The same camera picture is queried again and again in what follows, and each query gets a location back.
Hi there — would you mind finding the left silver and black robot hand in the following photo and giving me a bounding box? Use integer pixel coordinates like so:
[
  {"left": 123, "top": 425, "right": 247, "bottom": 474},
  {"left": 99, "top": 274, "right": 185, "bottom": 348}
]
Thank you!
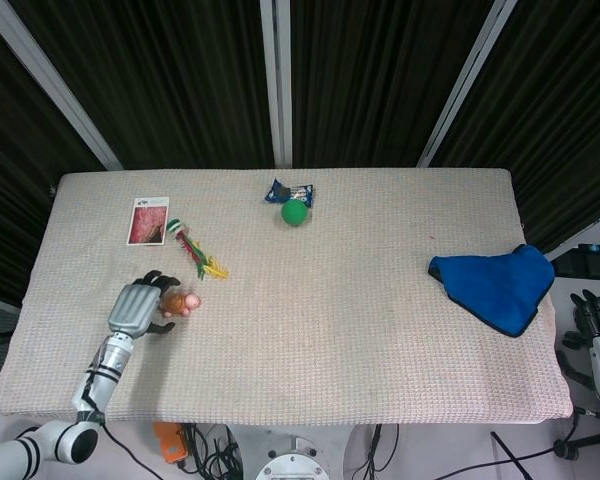
[{"left": 107, "top": 270, "right": 183, "bottom": 337}]

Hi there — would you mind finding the orange and pink turtle toy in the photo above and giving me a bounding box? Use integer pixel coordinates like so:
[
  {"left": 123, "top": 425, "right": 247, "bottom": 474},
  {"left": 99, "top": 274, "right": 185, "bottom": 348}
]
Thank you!
[{"left": 159, "top": 290, "right": 202, "bottom": 318}]

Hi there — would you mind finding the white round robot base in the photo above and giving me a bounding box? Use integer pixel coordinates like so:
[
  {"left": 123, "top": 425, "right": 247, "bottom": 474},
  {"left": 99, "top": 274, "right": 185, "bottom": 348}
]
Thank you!
[{"left": 255, "top": 434, "right": 329, "bottom": 480}]

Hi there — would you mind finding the feather toy with striped ball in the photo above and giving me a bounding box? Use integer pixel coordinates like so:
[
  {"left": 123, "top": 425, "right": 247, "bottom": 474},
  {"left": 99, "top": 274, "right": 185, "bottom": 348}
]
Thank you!
[{"left": 166, "top": 218, "right": 230, "bottom": 280}]

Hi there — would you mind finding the photo card with red picture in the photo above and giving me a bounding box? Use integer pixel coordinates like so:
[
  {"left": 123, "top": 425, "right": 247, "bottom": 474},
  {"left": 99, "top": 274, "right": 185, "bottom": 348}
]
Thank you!
[{"left": 125, "top": 196, "right": 171, "bottom": 248}]

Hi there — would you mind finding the black stand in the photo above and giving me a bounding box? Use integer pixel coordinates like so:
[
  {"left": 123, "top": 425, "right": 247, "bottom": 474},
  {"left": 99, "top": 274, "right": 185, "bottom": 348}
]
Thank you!
[{"left": 489, "top": 429, "right": 600, "bottom": 480}]

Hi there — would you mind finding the black monitor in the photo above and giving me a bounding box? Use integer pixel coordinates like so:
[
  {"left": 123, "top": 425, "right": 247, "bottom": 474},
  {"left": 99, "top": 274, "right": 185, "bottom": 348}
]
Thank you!
[{"left": 552, "top": 243, "right": 600, "bottom": 279}]

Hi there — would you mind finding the blue cloth with black trim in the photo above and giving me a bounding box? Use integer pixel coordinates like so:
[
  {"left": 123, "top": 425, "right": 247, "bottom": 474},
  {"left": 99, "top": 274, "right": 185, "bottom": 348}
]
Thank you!
[{"left": 427, "top": 243, "right": 556, "bottom": 339}]

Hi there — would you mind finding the orange device under table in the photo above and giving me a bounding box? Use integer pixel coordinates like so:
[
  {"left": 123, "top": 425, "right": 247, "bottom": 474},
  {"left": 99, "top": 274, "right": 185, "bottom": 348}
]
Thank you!
[{"left": 153, "top": 422, "right": 187, "bottom": 464}]

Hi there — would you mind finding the blue snack packet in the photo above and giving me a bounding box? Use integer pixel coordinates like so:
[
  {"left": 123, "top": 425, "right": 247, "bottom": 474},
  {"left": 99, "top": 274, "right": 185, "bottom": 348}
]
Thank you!
[{"left": 264, "top": 178, "right": 317, "bottom": 209}]

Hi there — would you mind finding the green rubber ball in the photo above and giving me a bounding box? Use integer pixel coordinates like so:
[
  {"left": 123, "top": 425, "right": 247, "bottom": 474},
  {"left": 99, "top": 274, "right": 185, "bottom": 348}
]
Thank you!
[{"left": 280, "top": 200, "right": 311, "bottom": 230}]

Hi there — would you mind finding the beige waffle-weave tablecloth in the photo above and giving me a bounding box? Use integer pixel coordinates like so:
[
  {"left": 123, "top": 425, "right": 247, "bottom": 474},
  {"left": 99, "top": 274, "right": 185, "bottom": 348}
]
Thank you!
[{"left": 0, "top": 167, "right": 575, "bottom": 426}]

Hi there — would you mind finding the dark pleated curtain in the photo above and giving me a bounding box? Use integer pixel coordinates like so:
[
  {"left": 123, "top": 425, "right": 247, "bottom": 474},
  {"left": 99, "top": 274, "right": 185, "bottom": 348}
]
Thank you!
[{"left": 0, "top": 0, "right": 600, "bottom": 306}]

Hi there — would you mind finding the black cable bundle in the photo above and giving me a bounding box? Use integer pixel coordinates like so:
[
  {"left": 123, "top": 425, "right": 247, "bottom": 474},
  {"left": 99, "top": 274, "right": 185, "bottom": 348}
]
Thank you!
[{"left": 179, "top": 423, "right": 246, "bottom": 474}]

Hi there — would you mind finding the white frame post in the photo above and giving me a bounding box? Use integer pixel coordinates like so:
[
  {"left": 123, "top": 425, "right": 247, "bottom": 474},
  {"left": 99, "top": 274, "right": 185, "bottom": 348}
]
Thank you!
[
  {"left": 259, "top": 0, "right": 294, "bottom": 169},
  {"left": 415, "top": 0, "right": 519, "bottom": 168},
  {"left": 0, "top": 0, "right": 124, "bottom": 171}
]

